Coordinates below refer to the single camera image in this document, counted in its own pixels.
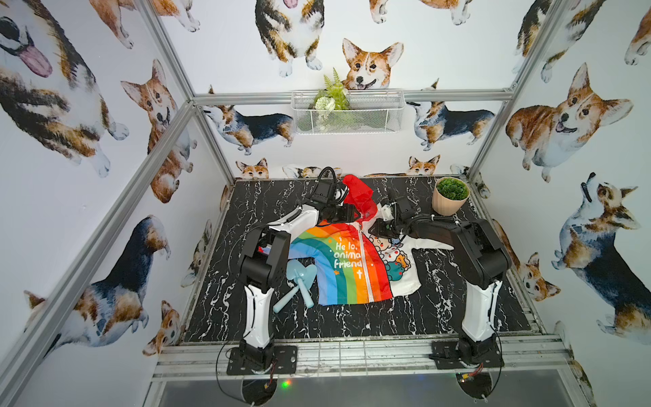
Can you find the rainbow red hooded kids jacket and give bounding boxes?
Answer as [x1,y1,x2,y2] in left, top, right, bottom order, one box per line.
[288,175,453,306]

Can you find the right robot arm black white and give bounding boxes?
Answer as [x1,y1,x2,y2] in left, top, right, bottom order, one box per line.
[370,215,511,366]

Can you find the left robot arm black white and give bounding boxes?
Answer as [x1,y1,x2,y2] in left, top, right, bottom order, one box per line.
[237,203,361,366]

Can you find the pink pot with green plant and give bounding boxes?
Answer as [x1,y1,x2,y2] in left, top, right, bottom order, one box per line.
[432,177,470,216]

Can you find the green fern with white flower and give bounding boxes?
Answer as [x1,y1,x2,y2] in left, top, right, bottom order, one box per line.
[311,69,350,130]

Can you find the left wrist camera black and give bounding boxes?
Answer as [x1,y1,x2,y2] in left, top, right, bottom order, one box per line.
[309,166,349,210]

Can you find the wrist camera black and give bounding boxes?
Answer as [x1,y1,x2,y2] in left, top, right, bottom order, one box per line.
[309,166,349,210]
[380,196,416,222]

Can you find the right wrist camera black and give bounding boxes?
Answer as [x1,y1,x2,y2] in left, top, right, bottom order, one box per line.
[380,196,416,222]

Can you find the white wire mesh basket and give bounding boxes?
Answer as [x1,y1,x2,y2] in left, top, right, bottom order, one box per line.
[291,90,406,135]

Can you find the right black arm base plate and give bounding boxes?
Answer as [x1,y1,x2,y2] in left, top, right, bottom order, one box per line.
[429,337,504,370]

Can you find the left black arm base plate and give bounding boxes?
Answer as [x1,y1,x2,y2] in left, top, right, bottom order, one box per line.
[226,344,298,376]

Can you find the aluminium front mounting rail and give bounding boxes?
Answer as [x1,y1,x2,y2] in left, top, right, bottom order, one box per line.
[152,335,571,382]

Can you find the aluminium frame profile bars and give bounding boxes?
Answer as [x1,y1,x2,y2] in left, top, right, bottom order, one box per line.
[0,0,566,398]

